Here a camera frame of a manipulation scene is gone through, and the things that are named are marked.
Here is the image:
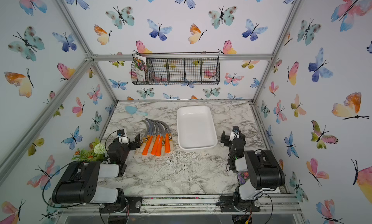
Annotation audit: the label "labelled wooden handle sickle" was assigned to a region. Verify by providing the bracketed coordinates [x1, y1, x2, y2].
[158, 121, 168, 156]

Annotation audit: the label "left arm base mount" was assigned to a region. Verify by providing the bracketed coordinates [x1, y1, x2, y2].
[99, 197, 142, 214]

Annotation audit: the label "white plastic storage tray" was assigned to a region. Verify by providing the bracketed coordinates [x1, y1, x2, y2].
[177, 106, 218, 152]

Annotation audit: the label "black wire wall basket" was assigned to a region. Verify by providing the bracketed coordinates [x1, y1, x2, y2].
[130, 51, 220, 88]

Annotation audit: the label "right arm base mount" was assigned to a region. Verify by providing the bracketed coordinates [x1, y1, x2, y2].
[216, 196, 261, 212]

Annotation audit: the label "light blue plastic trowel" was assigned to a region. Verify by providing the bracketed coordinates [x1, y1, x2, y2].
[125, 106, 148, 117]

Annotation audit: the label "potted artificial flowers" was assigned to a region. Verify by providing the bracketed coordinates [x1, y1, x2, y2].
[72, 138, 107, 162]

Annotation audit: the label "flower seed packet in basket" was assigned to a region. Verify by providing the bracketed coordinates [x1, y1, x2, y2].
[133, 54, 147, 82]

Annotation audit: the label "flower seed packet on table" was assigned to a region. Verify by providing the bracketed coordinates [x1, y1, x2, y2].
[237, 172, 250, 185]

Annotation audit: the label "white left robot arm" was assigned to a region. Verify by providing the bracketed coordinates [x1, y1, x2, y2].
[51, 135, 142, 214]

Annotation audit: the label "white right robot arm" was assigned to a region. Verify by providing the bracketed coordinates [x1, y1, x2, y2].
[216, 130, 285, 213]

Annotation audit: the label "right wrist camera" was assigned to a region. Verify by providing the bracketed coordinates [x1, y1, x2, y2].
[229, 126, 241, 141]

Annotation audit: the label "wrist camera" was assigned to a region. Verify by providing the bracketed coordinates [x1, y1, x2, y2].
[229, 126, 241, 141]
[116, 129, 130, 144]

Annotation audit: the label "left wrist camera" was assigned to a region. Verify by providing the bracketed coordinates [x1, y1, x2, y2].
[116, 129, 130, 144]

